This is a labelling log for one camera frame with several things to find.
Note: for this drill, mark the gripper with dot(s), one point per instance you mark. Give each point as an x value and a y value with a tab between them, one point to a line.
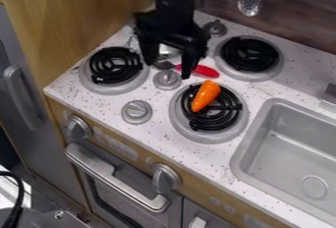
172	25

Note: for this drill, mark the red fork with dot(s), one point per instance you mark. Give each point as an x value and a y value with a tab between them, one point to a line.
205	70

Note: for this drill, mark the toy stove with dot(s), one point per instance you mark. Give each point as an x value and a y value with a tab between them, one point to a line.
210	110

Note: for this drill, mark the orange toy carrot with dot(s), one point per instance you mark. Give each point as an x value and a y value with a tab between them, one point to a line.
205	95

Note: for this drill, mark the grey toy fridge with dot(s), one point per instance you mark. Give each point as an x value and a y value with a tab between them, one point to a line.
22	107

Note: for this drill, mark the toy sink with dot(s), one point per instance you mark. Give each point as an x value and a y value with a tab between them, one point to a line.
292	159

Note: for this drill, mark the tap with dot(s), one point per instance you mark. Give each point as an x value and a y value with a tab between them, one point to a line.
329	97

